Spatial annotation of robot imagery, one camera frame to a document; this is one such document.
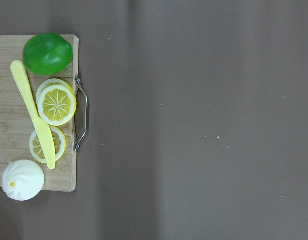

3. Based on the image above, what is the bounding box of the upper lemon slice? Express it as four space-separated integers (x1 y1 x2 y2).
37 84 77 126

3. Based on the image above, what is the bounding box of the lemon slice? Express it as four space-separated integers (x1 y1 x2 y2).
29 126 66 164
37 84 77 126

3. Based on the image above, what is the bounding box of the green toy lime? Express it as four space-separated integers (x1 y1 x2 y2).
22 33 72 76

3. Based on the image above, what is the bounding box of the yellow plastic toy knife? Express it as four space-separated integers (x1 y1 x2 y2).
10 60 56 170

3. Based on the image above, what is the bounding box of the lower lemon slice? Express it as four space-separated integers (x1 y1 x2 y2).
29 126 66 164

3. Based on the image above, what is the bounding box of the white toy steamed bun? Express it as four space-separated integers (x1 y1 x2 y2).
2 159 45 201

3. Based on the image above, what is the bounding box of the hidden lemon slice underneath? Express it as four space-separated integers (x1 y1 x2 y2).
36 78 74 102

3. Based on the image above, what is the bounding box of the wooden cutting board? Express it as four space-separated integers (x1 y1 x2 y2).
0 34 88 192

